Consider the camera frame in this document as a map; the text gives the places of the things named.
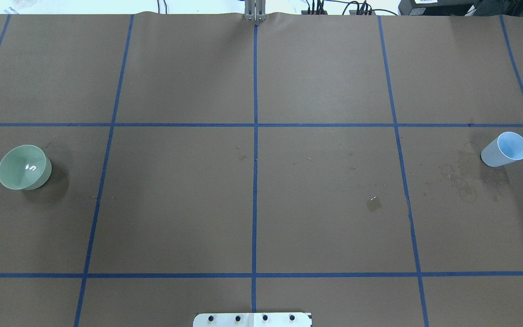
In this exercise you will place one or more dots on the mint green bowl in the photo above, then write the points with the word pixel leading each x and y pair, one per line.
pixel 25 168

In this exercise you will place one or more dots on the light blue cup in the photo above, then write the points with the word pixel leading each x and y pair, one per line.
pixel 505 149

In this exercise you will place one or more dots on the black box with label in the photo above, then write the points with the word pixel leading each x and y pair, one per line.
pixel 435 7

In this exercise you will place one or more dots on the aluminium frame post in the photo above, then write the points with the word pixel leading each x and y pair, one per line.
pixel 255 10

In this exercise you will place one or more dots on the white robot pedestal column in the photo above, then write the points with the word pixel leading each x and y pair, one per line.
pixel 254 319

